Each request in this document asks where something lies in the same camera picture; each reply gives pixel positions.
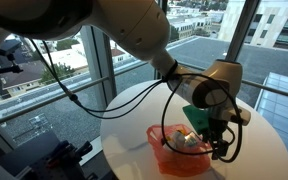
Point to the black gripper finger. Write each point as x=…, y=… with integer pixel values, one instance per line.
x=215, y=146
x=224, y=150

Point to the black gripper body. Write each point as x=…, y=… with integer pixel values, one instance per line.
x=218, y=128

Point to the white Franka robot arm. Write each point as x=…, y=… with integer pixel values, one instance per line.
x=134, y=23

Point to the orange plastic bag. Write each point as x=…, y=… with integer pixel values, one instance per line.
x=180, y=165

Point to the white item in bowl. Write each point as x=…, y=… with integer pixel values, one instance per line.
x=178, y=140

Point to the black metal equipment rig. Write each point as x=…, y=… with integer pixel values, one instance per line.
x=50, y=160

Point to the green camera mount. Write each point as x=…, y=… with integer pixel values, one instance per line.
x=197, y=118

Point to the black camera on stand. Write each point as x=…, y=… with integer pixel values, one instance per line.
x=10, y=46

